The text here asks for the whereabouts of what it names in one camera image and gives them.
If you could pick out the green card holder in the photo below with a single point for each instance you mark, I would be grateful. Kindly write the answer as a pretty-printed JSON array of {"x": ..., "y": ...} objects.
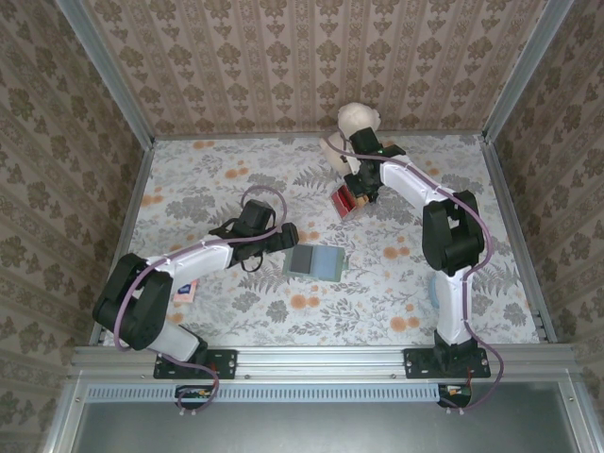
[{"x": 315, "y": 262}]

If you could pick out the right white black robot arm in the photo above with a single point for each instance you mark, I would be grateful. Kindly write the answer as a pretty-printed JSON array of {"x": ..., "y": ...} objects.
[{"x": 401, "y": 177}]

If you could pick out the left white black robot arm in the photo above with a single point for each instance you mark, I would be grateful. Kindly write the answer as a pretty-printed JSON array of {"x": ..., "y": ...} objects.
[{"x": 203, "y": 264}]

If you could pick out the orange card stack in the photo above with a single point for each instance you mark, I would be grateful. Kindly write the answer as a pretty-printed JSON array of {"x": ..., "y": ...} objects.
[{"x": 363, "y": 203}]

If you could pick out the red card stack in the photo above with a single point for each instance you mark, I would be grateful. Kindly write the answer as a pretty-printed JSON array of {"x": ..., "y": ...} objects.
[{"x": 343, "y": 200}]

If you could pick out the grey card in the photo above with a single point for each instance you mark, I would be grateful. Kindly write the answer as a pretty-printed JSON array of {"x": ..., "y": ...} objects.
[{"x": 302, "y": 260}]

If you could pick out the light blue card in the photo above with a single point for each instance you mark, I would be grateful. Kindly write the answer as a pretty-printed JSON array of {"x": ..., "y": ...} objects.
[{"x": 328, "y": 262}]

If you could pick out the red striped packet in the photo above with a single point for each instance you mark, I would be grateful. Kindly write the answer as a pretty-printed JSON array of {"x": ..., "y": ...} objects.
[{"x": 342, "y": 207}]

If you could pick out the cream plush dog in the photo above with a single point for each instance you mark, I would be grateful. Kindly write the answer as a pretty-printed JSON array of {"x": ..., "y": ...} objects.
[{"x": 354, "y": 115}]

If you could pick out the floral tablecloth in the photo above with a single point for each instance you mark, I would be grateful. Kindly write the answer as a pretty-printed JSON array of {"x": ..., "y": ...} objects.
[{"x": 283, "y": 321}]

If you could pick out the pink packet blue label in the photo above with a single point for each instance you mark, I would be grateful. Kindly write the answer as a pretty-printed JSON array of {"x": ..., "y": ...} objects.
[{"x": 184, "y": 291}]

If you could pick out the light blue round container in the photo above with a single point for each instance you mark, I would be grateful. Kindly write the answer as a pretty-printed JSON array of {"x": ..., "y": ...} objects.
[{"x": 431, "y": 295}]

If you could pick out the black connector board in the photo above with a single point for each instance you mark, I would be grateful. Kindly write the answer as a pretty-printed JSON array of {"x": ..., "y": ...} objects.
[
  {"x": 193, "y": 396},
  {"x": 455, "y": 394}
]

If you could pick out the grey metal panel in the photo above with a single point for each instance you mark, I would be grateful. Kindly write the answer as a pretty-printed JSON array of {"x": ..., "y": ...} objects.
[{"x": 307, "y": 429}]

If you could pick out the aluminium back rail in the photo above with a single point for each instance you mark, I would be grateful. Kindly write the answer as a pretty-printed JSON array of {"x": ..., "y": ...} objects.
[{"x": 236, "y": 135}]

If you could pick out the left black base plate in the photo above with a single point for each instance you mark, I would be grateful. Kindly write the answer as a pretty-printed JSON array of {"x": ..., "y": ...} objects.
[{"x": 226, "y": 363}]

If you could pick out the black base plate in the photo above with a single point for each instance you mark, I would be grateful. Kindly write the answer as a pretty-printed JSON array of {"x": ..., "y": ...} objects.
[
  {"x": 415, "y": 363},
  {"x": 226, "y": 363}
]

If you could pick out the aluminium front rail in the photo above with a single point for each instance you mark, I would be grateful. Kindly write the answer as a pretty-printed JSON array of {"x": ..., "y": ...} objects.
[{"x": 321, "y": 361}]

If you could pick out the aluminium side rail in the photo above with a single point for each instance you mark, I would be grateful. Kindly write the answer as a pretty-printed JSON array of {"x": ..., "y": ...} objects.
[
  {"x": 516, "y": 236},
  {"x": 123, "y": 236}
]

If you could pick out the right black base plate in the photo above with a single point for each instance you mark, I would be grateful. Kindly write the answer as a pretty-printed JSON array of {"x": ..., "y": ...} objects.
[{"x": 415, "y": 363}]

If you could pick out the aluminium corner post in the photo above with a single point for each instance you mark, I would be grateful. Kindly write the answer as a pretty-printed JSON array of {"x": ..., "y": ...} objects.
[
  {"x": 109, "y": 75},
  {"x": 520, "y": 71}
]

